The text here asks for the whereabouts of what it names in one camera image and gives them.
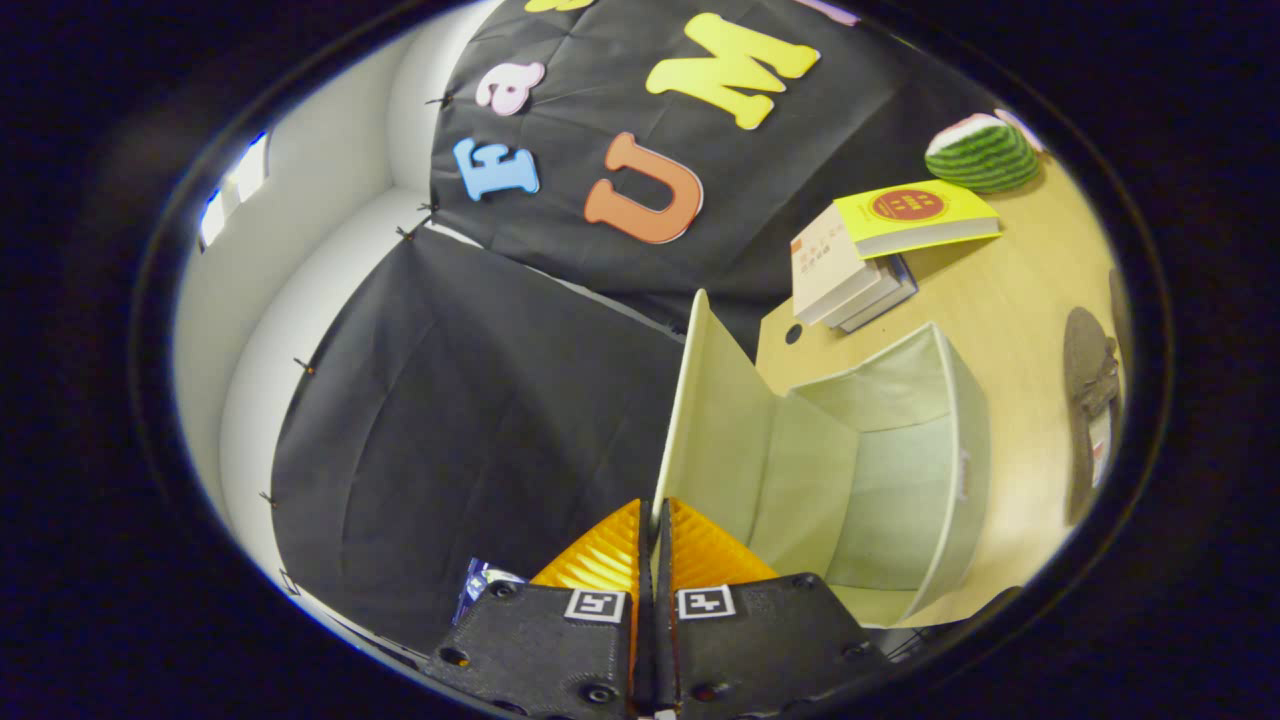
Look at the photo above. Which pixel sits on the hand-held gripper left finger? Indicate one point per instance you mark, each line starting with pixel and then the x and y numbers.
pixel 540 650

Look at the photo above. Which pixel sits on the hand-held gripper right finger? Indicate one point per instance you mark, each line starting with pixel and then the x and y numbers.
pixel 760 650

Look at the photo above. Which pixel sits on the pale green storage box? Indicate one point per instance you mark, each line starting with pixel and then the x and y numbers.
pixel 880 470

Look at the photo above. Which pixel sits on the blue white printed packet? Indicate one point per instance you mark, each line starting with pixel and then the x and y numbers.
pixel 480 585

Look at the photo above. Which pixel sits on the black backdrop cloth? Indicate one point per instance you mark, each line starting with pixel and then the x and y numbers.
pixel 450 420

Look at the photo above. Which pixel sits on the grey book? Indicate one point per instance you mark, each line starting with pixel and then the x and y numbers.
pixel 895 297

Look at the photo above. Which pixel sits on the white book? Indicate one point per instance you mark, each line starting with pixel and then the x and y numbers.
pixel 880 290

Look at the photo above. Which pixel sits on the beige book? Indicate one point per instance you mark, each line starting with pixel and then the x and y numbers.
pixel 825 265

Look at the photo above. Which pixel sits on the yellow book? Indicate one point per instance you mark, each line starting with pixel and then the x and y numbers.
pixel 915 215

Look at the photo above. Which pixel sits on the watermelon slice plush toy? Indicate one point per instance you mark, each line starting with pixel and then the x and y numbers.
pixel 985 155

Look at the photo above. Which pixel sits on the long ceiling light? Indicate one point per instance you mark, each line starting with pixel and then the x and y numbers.
pixel 240 185

